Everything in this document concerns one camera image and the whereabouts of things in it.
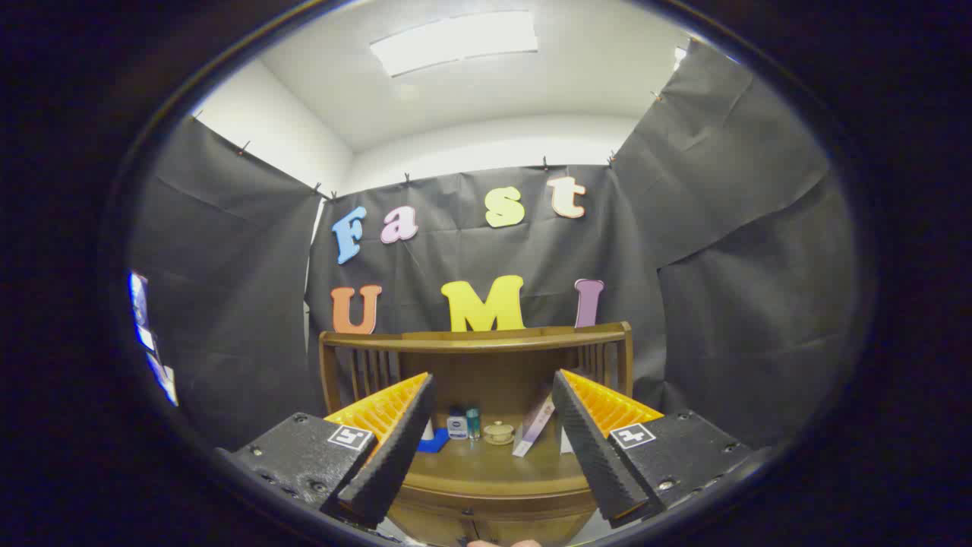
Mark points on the wooden cabinet with slatted shelf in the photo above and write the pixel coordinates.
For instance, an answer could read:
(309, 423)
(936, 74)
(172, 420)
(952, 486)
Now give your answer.
(493, 380)

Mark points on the wooden countertop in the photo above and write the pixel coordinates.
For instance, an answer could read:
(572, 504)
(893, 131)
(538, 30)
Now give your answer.
(493, 467)

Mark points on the white and blue equipment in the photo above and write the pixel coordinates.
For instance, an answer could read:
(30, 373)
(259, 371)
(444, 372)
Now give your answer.
(144, 334)

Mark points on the white lotion bottle blue cap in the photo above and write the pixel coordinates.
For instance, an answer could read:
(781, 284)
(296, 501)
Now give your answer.
(457, 425)

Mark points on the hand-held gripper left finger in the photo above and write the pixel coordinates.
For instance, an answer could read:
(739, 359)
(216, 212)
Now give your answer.
(395, 463)

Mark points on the ceiling light panel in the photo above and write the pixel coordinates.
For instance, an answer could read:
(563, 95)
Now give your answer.
(456, 42)

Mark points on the white pump bottle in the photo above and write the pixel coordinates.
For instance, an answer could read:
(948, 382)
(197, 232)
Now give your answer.
(428, 431)

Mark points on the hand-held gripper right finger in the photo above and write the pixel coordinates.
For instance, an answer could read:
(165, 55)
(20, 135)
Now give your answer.
(592, 456)

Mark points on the blue translucent bottle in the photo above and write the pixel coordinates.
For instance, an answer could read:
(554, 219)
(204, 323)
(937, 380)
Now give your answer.
(473, 424)

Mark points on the cream lidded teacup with saucer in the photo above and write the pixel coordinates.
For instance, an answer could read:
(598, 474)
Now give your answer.
(499, 433)

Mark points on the plain white book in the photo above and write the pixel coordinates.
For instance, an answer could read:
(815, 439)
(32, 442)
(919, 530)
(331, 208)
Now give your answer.
(566, 442)

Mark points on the blue folded cloth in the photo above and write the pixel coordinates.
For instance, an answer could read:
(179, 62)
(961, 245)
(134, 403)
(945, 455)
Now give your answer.
(434, 443)

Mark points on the purple book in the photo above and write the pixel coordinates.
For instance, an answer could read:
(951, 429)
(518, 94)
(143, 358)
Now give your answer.
(534, 425)

